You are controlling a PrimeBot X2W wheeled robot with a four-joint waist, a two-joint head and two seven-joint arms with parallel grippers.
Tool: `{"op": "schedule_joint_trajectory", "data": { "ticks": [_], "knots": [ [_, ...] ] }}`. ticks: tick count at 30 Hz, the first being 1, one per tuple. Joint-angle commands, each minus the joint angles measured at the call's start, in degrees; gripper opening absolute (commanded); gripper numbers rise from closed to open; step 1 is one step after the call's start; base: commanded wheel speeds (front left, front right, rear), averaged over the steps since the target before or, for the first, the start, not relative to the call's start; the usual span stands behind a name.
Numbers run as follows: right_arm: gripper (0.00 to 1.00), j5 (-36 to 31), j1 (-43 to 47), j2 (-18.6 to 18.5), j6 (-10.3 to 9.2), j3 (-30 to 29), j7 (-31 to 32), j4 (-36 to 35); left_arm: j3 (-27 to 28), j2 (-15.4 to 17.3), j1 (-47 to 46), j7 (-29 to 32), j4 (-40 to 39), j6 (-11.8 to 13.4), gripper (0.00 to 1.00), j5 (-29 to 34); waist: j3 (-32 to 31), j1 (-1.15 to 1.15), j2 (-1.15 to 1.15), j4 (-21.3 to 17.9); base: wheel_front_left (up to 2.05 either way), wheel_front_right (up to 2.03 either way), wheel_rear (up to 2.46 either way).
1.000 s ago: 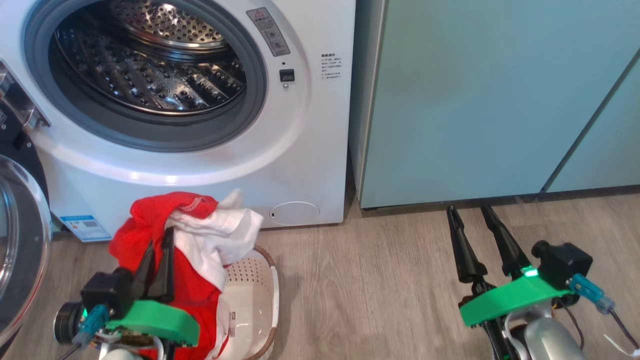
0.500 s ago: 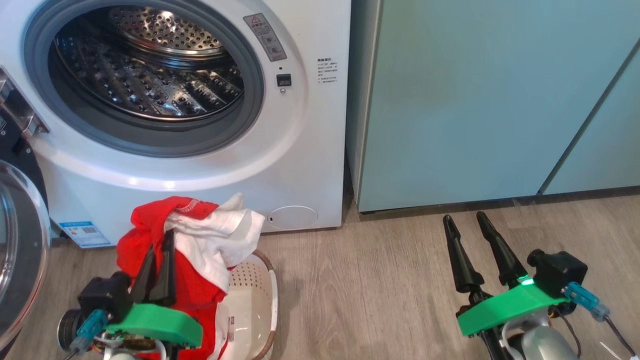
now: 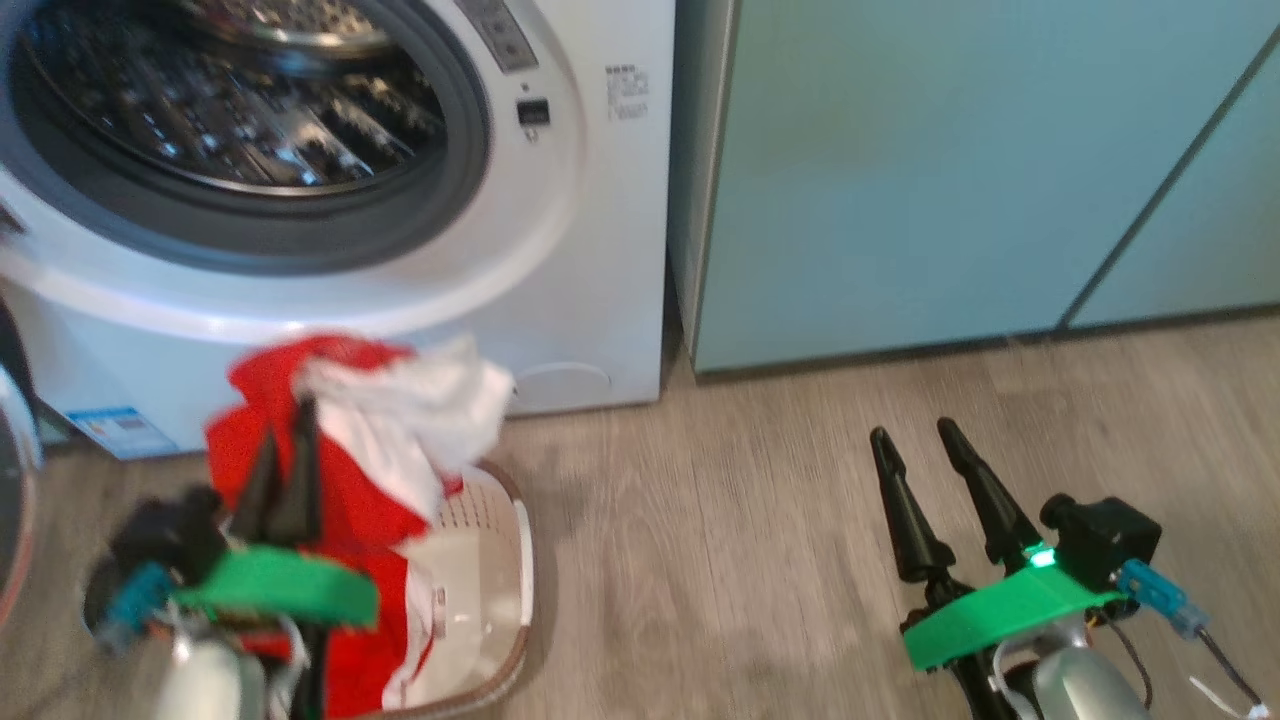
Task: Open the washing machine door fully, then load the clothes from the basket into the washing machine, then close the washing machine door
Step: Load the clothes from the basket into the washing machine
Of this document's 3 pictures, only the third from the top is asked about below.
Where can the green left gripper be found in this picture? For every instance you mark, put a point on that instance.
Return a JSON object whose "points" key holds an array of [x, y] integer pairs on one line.
{"points": [[280, 590]]}

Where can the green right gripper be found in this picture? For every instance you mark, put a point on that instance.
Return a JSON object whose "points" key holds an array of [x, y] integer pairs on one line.
{"points": [[1000, 612]]}

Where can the red and white garment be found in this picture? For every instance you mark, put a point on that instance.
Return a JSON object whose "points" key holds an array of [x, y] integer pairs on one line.
{"points": [[370, 470]]}

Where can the round glass washing machine door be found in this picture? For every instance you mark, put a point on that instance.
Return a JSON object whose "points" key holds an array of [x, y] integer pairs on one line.
{"points": [[15, 470]]}

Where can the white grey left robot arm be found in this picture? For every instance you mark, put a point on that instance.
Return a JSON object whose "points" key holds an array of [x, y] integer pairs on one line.
{"points": [[215, 675]]}

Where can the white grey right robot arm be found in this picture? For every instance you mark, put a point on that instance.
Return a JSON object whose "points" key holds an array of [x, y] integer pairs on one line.
{"points": [[1070, 685]]}

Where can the cream plastic laundry basket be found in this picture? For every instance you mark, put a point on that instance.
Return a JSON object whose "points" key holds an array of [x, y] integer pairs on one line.
{"points": [[480, 610]]}

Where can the white washing machine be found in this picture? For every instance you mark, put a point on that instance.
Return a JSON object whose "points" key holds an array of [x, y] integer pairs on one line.
{"points": [[560, 260]]}

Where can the blue energy label sticker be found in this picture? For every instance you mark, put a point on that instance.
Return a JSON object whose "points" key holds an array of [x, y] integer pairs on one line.
{"points": [[120, 432]]}

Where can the teal cabinet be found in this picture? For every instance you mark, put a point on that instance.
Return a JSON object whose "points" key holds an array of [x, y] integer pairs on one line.
{"points": [[930, 170]]}

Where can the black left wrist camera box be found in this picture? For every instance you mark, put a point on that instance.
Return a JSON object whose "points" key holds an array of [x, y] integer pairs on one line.
{"points": [[170, 535]]}

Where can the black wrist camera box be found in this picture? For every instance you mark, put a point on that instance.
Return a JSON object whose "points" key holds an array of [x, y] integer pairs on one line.
{"points": [[170, 535], [1105, 540]]}

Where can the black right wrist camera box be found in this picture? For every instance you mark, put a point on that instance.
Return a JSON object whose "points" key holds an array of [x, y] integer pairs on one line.
{"points": [[1105, 540]]}

